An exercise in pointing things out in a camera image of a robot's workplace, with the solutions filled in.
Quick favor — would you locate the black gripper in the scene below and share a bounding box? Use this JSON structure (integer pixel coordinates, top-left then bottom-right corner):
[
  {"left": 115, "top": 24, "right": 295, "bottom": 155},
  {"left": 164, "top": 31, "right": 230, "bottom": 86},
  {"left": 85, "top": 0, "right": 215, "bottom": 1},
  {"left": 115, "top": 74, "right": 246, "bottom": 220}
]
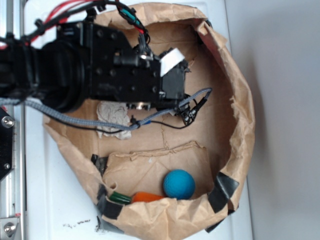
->
[{"left": 82, "top": 23, "right": 188, "bottom": 109}]

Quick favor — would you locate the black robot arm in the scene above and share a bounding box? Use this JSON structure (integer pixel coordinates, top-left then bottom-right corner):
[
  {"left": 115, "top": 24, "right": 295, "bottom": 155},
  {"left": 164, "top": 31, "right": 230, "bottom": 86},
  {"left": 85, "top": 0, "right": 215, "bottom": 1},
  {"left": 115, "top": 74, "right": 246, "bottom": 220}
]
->
[{"left": 0, "top": 21, "right": 188, "bottom": 113}]

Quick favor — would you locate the crumpled white paper ball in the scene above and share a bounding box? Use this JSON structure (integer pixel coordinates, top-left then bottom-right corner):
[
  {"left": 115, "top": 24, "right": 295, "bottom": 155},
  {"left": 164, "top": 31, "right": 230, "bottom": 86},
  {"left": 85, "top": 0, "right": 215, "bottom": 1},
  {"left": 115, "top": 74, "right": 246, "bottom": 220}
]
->
[{"left": 96, "top": 101, "right": 132, "bottom": 140}]

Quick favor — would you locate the brown paper bag liner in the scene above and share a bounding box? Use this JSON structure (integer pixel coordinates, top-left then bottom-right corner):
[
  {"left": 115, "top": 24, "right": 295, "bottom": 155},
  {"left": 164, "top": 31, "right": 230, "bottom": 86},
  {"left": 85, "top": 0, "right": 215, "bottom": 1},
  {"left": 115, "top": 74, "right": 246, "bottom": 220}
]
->
[{"left": 43, "top": 2, "right": 255, "bottom": 240}]

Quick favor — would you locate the blue foam ball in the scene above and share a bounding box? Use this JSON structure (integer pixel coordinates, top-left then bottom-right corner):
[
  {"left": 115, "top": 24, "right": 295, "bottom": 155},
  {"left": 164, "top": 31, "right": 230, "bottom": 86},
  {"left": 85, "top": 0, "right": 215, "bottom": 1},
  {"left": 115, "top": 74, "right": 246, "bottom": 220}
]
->
[{"left": 163, "top": 169, "right": 196, "bottom": 200}]

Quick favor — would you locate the orange plastic carrot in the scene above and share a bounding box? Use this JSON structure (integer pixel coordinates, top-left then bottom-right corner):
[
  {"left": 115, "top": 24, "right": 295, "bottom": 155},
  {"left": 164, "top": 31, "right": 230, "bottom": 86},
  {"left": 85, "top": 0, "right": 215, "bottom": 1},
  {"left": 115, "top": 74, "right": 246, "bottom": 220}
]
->
[{"left": 109, "top": 191, "right": 164, "bottom": 205}]

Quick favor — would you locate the red and black wire bundle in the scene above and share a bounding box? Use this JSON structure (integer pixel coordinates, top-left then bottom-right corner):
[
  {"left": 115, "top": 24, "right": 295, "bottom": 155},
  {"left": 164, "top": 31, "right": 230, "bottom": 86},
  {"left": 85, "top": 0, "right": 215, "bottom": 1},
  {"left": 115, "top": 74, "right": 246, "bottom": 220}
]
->
[{"left": 0, "top": 0, "right": 151, "bottom": 51}]

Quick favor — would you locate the grey braided cable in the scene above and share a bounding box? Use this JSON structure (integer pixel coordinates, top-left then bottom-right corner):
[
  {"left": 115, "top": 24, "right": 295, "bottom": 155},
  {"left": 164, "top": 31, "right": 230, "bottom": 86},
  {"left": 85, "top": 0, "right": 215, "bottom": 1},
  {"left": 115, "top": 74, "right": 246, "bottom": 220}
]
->
[{"left": 0, "top": 87, "right": 213, "bottom": 132}]

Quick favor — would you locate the black mounting bracket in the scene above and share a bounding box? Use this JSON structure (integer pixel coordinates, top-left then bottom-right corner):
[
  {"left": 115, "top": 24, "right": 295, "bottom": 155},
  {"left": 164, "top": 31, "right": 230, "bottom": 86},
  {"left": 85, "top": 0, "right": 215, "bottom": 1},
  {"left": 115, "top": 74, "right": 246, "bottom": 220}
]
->
[{"left": 0, "top": 107, "right": 15, "bottom": 181}]

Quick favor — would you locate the aluminium frame rail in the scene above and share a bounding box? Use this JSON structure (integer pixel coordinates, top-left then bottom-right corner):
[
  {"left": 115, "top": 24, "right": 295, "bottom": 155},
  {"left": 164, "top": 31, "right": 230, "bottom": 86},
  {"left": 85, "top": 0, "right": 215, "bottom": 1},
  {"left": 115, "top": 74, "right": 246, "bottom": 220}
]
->
[{"left": 0, "top": 0, "right": 27, "bottom": 240}]

